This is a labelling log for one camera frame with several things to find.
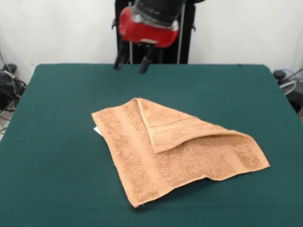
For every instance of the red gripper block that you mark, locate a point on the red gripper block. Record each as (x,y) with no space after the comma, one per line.
(146,33)

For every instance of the dark green table cloth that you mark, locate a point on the dark green table cloth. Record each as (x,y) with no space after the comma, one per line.
(59,142)

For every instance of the tan terry towel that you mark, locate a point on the tan terry towel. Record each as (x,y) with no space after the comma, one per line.
(177,153)

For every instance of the black plug adapter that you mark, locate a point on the black plug adapter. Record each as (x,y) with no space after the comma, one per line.
(10,68)

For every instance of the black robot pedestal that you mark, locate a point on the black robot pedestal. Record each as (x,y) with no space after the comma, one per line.
(165,54)

